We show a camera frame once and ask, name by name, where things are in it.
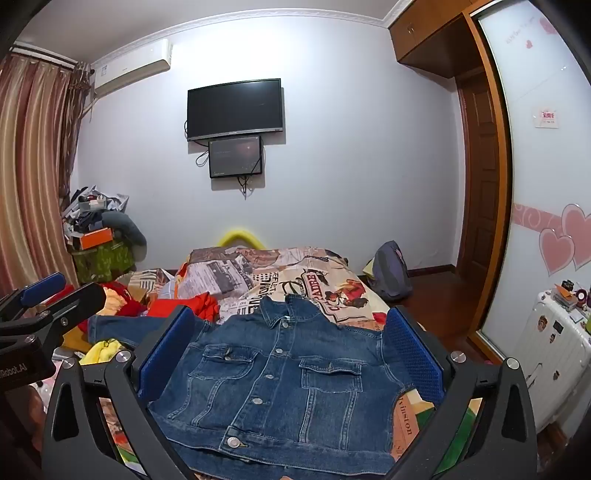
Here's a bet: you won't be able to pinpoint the grey backpack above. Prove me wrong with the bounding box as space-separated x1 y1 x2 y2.
369 240 413 302

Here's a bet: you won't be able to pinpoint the yellow cloth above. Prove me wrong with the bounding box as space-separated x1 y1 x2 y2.
62 330 124 366

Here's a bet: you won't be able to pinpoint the orange box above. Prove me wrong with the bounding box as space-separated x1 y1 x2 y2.
78 227 114 251

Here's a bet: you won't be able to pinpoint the wooden overhead cabinet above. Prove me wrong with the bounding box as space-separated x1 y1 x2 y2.
388 0 483 80

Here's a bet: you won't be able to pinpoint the dark brown curtain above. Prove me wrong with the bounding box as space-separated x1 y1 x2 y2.
59 61 96 197

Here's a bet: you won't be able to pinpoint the small items on suitcase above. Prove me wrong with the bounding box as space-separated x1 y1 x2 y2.
549 278 591 315

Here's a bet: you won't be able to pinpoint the white suitcase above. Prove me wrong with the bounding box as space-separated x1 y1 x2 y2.
509 288 591 437

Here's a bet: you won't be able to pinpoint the wooden door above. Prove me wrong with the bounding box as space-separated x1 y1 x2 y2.
456 76 506 280

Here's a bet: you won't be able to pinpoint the white wardrobe sliding door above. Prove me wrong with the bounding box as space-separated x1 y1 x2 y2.
475 0 591 365

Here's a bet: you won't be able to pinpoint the striped brown curtain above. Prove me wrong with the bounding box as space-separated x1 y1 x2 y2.
0 54 80 298

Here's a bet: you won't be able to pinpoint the black wall television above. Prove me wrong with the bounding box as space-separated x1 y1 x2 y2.
186 78 284 142

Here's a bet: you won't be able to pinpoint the white air conditioner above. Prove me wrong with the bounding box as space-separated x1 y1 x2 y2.
91 38 173 99

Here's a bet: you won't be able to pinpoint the yellow curved tube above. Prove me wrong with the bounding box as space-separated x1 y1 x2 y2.
217 226 265 248

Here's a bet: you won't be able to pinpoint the pile of clutter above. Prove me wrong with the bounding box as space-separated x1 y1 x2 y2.
61 185 131 243

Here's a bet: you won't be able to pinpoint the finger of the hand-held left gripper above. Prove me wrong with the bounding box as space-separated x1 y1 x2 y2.
28 282 108 357
0 272 66 326

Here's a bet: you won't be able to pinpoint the small black monitor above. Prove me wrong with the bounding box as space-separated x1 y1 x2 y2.
208 135 265 180

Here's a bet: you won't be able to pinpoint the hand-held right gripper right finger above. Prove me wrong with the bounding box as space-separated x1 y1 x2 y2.
383 305 539 480

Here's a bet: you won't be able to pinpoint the blue denim jacket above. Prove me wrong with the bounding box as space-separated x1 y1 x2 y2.
88 293 419 480

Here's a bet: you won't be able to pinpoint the grey pillow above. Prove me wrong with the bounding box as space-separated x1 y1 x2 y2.
102 211 148 248

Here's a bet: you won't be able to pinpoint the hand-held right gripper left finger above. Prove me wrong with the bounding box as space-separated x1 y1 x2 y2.
41 305 218 480

